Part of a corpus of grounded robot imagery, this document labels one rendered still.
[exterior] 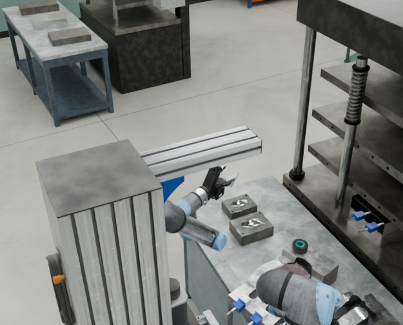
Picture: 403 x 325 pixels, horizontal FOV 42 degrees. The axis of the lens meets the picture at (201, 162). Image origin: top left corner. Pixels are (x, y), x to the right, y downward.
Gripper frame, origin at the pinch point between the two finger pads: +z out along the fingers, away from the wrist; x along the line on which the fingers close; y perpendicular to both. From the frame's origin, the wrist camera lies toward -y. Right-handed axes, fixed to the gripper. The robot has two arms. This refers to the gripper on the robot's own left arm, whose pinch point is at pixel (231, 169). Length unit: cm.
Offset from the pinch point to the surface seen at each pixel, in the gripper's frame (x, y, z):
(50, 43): -334, 112, 154
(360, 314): 72, 43, 6
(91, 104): -294, 176, 171
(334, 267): 50, 48, 28
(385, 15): 22, -58, 72
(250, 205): -12, 62, 48
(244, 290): 22, 58, -7
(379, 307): 76, 50, 22
